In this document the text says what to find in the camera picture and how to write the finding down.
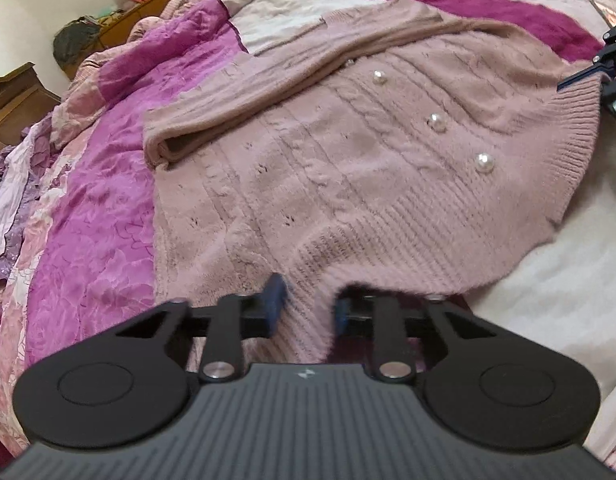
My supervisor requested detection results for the wooden headboard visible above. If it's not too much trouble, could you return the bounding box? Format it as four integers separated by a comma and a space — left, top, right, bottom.
0, 62, 63, 201

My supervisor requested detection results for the dark green bag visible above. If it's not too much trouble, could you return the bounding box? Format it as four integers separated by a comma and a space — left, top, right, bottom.
52, 16, 102, 68

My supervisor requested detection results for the magenta white patchwork blanket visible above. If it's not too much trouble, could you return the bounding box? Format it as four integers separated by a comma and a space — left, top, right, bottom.
0, 0, 616, 479

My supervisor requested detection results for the lilac floral pillow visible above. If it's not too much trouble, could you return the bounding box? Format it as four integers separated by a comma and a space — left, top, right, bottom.
0, 115, 55, 285

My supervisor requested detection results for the pink knit cardigan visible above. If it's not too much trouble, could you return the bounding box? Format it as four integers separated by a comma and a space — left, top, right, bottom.
143, 0, 601, 362

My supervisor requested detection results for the wooden side cabinet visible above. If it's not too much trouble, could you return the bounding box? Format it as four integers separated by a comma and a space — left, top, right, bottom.
53, 0, 190, 79

